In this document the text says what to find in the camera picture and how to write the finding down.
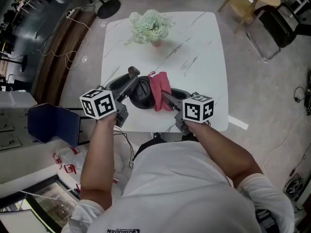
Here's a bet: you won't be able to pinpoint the blue chair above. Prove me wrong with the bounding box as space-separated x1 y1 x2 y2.
27 102 95 148

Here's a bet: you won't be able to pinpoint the person's white shirt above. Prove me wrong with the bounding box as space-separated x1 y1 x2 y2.
68 139 296 233

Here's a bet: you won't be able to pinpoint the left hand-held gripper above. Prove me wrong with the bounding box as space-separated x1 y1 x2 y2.
79 66 141 128

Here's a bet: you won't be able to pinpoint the pile of red-lidded plastic containers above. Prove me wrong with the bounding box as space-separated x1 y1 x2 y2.
52 146 88 174

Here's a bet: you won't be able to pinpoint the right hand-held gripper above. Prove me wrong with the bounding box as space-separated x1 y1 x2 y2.
161 87 215 133

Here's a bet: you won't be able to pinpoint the person's right forearm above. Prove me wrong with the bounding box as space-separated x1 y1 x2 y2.
188 121 264 186

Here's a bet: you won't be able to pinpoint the white cable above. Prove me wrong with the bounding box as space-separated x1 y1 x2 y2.
262 115 309 177
38 17 92 70

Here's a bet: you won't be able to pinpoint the white counter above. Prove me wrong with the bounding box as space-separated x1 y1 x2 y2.
0 91 38 152

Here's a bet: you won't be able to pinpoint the black waist pack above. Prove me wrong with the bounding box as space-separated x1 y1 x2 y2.
255 209 276 233

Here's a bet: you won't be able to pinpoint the brown wooden platform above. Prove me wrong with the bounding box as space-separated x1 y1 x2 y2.
31 8 98 105

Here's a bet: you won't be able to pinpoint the black standing fan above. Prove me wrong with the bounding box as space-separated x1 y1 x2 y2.
97 0 121 19

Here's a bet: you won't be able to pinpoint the pink cloth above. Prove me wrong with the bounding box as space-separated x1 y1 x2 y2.
147 71 172 113

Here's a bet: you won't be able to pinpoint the black framed window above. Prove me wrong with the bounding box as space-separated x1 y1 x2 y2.
0 173 82 233

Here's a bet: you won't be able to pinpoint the pale artificial flower bouquet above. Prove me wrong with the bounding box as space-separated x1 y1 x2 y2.
124 9 176 46

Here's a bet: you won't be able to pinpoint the person's black trousers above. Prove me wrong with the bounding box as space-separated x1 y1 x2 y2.
133 132 197 165

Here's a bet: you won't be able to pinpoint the black cantilever office chair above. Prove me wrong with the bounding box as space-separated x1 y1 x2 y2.
245 2 311 62

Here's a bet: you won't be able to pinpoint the black cable bundle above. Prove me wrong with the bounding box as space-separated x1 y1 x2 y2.
294 71 311 116

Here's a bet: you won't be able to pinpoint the black pot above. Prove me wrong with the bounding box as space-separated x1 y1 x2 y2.
128 75 157 110

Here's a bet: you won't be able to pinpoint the black cable reel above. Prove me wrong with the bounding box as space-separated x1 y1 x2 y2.
283 172 304 199

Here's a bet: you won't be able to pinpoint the person's left forearm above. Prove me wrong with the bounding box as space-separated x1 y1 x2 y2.
79 113 118 210

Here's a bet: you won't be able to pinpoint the black round stand base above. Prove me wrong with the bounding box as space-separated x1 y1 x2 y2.
0 52 29 73

